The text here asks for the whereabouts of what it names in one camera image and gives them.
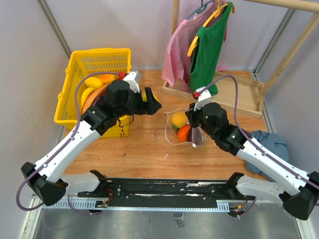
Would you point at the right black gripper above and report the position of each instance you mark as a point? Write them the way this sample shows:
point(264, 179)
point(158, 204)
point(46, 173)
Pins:
point(191, 114)

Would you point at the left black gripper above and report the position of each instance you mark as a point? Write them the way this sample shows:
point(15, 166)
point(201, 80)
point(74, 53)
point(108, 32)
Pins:
point(149, 107)

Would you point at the pink orange peach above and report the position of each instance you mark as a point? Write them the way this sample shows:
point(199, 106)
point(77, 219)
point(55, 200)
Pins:
point(179, 119)

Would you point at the small orange fruit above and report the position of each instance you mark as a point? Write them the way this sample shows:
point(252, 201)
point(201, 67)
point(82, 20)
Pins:
point(182, 133)

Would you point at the clear zip top bag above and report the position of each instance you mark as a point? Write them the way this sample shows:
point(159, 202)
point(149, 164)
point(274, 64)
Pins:
point(170, 131)

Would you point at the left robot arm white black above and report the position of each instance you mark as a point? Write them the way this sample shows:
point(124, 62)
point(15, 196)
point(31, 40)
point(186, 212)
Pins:
point(46, 178)

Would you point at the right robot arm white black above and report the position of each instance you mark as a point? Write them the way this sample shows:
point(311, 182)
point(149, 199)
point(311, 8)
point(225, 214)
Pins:
point(294, 189)

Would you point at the orange yellow peach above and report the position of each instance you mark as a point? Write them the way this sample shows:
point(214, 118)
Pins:
point(108, 78)

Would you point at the wooden clothes rack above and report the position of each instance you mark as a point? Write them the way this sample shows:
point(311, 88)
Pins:
point(246, 97)

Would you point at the yellow mango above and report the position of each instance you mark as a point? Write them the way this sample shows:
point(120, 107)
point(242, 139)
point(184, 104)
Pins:
point(93, 82)

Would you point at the yellow banana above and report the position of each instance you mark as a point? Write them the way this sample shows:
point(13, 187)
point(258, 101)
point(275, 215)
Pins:
point(85, 95)

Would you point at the pink shirt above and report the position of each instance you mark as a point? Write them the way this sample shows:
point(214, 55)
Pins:
point(176, 63)

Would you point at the yellow plastic basket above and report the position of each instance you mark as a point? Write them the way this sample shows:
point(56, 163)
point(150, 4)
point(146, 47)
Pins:
point(81, 64)

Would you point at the green shirt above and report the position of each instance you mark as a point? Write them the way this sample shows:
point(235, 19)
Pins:
point(203, 66)

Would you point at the blue crumpled cloth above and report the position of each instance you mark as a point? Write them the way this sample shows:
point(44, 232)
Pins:
point(272, 142)

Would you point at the yellow clothes hanger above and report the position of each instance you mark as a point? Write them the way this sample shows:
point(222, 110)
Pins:
point(214, 28)

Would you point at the grey clothes hanger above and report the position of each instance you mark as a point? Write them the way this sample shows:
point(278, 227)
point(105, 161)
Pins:
point(201, 9)

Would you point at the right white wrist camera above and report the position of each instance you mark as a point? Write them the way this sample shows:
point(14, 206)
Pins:
point(203, 96)

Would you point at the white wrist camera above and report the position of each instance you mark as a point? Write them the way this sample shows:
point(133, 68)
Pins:
point(203, 96)
point(132, 78)

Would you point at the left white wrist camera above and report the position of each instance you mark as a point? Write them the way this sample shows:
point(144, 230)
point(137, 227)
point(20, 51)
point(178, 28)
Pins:
point(132, 78)

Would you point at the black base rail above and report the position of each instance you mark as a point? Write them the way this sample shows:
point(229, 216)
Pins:
point(164, 194)

